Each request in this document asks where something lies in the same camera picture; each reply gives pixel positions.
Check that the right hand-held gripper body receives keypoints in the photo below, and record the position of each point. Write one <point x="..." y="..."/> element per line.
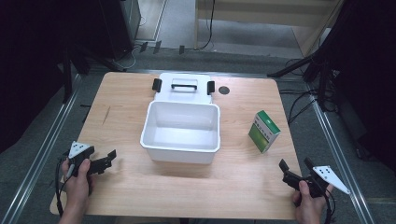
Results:
<point x="314" y="182"/>

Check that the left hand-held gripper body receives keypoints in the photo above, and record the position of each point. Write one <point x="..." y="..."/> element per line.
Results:
<point x="81" y="154"/>

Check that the person's right hand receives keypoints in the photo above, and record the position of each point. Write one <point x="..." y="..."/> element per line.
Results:
<point x="309" y="205"/>

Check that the person's left hand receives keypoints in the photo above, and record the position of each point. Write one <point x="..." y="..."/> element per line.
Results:
<point x="77" y="186"/>

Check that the green and white medicine box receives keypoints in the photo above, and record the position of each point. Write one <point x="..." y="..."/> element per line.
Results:
<point x="263" y="133"/>

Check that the white plastic storage box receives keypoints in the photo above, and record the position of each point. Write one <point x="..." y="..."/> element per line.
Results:
<point x="180" y="130"/>

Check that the black metal stand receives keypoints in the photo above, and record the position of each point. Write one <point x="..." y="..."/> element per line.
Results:
<point x="70" y="74"/>

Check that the black round table grommet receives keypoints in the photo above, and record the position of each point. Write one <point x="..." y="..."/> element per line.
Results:
<point x="224" y="90"/>

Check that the black tripod stand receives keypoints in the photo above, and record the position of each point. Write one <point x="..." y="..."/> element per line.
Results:
<point x="314" y="67"/>

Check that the dark cabinet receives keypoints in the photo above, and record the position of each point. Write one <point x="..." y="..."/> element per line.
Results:
<point x="120" y="28"/>

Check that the light wooden shelf unit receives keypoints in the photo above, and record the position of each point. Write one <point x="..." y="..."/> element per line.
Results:
<point x="264" y="14"/>

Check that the metal floor rail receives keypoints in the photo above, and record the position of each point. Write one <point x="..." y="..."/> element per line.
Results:
<point x="40" y="155"/>
<point x="339" y="155"/>

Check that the black floor bracket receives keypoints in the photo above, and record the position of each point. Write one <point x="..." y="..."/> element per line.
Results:
<point x="157" y="47"/>
<point x="181" y="49"/>
<point x="143" y="47"/>

